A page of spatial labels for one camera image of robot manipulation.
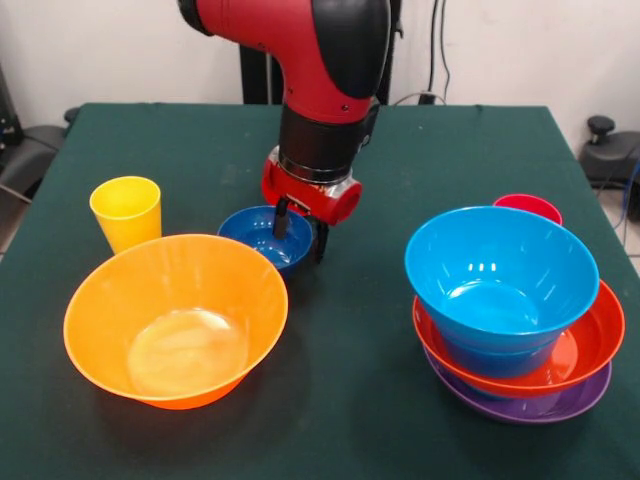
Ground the straight-walled teal blue bowl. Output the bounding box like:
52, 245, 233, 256
430, 324, 559, 379

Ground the shallow purple bowl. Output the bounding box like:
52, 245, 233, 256
422, 344, 613, 425

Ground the blue cable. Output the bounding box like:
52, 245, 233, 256
618, 162, 640, 234

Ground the large blue bowl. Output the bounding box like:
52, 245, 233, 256
404, 205, 601, 342

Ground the black base with knob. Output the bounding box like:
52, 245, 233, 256
579, 115, 640, 189

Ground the dark green tablecloth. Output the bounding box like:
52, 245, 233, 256
0, 102, 640, 480

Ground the black hanging cable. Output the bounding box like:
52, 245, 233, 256
428, 0, 454, 101

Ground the small dark blue bowl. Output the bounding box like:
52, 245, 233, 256
217, 205, 315, 281

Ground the large orange bowl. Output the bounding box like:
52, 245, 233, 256
63, 233, 290, 411

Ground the yellow cup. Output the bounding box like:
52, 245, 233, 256
89, 175, 164, 255

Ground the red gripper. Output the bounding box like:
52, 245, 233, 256
261, 147, 364, 264

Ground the black chair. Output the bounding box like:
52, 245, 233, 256
0, 124, 66, 201

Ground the shallow red-orange bowl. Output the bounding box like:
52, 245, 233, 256
412, 278, 627, 400

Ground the pink-red cup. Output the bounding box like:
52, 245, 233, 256
492, 193, 564, 227

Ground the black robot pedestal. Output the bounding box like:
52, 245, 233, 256
238, 0, 404, 106

